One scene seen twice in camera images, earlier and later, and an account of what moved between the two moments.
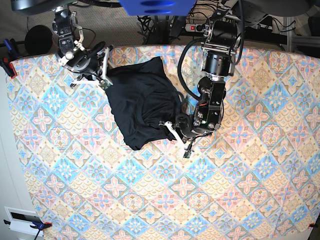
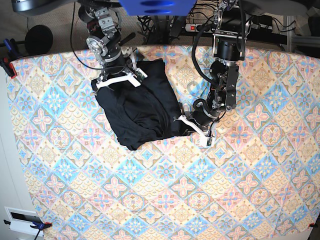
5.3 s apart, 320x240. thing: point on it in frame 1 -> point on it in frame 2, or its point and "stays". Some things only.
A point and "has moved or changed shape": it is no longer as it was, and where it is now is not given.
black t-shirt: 144,101 has moved or changed shape
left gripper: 93,61 -> 124,67
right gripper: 184,125 -> 202,120
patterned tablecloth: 256,177 stays
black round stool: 38,40 stays
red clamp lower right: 313,225 stays
